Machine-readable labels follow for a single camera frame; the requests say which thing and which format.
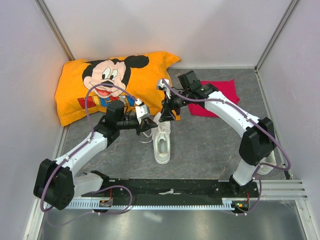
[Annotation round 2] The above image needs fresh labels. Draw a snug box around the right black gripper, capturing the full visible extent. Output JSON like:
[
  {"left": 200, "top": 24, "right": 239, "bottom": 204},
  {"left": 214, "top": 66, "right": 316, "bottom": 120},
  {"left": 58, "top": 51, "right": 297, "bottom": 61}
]
[{"left": 159, "top": 89, "right": 191, "bottom": 123}]

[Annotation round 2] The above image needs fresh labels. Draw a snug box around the white sneaker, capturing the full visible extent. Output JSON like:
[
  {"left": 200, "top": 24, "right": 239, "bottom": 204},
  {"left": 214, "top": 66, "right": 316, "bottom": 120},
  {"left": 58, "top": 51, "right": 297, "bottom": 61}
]
[
  {"left": 257, "top": 151, "right": 277, "bottom": 176},
  {"left": 140, "top": 112, "right": 171, "bottom": 165}
]

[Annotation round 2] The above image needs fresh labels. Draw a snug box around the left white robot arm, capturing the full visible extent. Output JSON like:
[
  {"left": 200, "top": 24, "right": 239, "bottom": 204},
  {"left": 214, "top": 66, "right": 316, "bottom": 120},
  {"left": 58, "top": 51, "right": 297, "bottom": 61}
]
[{"left": 33, "top": 100, "right": 158, "bottom": 212}]

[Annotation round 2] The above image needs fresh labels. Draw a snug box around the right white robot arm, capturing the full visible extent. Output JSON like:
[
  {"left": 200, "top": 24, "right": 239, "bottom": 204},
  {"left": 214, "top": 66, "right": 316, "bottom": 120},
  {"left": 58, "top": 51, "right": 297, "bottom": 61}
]
[{"left": 156, "top": 70, "right": 276, "bottom": 197}]

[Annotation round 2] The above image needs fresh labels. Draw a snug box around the orange Mickey Mouse pillow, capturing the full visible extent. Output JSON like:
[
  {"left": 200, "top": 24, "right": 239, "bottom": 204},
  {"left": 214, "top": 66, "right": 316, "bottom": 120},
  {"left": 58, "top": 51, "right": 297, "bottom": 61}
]
[{"left": 55, "top": 51, "right": 181, "bottom": 127}]

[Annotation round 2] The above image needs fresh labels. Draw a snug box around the red folded cloth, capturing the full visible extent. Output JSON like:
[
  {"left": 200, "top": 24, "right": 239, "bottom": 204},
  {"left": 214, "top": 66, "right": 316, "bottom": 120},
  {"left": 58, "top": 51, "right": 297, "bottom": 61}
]
[{"left": 188, "top": 79, "right": 240, "bottom": 118}]

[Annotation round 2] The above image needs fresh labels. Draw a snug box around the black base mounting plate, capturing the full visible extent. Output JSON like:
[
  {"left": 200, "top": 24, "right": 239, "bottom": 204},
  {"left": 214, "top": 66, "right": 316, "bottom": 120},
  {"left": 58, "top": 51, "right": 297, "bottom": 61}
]
[{"left": 82, "top": 178, "right": 259, "bottom": 205}]

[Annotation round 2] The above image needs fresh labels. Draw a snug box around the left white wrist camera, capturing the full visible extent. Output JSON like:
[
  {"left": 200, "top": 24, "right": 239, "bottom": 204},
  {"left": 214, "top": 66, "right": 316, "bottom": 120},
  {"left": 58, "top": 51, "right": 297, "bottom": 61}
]
[{"left": 135, "top": 98, "right": 151, "bottom": 122}]

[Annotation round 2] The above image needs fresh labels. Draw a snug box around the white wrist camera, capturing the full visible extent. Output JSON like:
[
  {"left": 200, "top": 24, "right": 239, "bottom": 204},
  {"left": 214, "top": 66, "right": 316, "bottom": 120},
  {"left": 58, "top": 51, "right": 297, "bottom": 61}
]
[
  {"left": 135, "top": 98, "right": 151, "bottom": 122},
  {"left": 156, "top": 78, "right": 171, "bottom": 99}
]

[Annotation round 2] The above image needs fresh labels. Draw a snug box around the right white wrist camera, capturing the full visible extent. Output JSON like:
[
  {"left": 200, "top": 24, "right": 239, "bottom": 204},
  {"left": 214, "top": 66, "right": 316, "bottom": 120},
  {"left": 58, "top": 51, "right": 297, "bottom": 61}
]
[{"left": 156, "top": 78, "right": 171, "bottom": 99}]

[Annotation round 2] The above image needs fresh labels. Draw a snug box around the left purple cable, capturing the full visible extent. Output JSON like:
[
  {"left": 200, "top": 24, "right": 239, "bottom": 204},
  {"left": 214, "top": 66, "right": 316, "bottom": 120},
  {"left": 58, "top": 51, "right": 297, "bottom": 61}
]
[{"left": 39, "top": 83, "right": 142, "bottom": 227}]

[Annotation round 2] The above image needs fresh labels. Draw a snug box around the purple cable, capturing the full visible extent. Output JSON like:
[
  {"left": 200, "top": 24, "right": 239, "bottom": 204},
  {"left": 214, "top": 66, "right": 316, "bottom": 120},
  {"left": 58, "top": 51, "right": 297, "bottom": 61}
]
[
  {"left": 39, "top": 83, "right": 142, "bottom": 227},
  {"left": 161, "top": 78, "right": 292, "bottom": 216}
]

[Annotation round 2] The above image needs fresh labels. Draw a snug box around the grey slotted cable duct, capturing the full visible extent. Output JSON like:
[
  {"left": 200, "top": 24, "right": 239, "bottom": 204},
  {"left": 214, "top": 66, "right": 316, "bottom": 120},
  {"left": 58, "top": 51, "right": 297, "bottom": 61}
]
[{"left": 67, "top": 198, "right": 237, "bottom": 210}]

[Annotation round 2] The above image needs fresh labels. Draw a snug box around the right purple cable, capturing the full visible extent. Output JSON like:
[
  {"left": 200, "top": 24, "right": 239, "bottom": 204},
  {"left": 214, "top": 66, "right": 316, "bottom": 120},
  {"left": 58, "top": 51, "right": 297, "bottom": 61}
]
[{"left": 161, "top": 78, "right": 292, "bottom": 216}]

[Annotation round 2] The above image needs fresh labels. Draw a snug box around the aluminium rail frame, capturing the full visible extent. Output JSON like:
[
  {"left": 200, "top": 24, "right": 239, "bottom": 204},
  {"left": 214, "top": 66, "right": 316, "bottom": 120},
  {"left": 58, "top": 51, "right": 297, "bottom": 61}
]
[{"left": 24, "top": 180, "right": 317, "bottom": 240}]

